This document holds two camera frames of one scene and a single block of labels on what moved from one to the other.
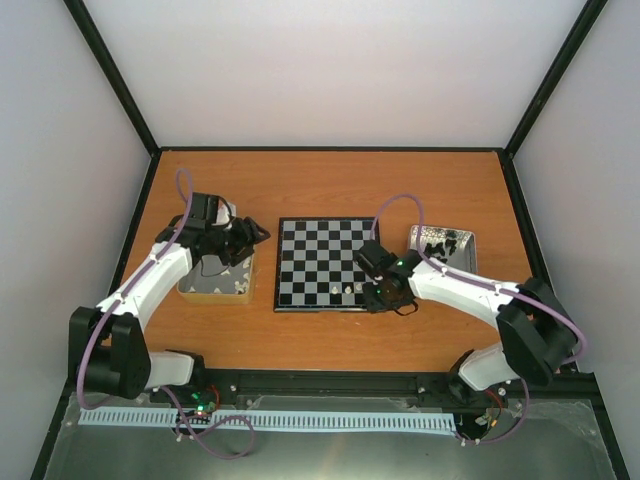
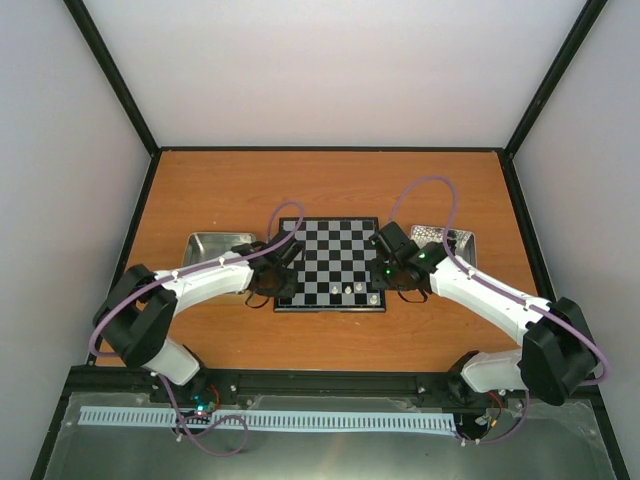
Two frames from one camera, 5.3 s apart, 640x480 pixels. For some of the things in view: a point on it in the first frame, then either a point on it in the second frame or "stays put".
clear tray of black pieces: (453, 248) stays put
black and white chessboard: (316, 269) stays put
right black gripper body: (382, 300) to (388, 279)
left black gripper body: (226, 244) to (279, 288)
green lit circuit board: (207, 407) stays put
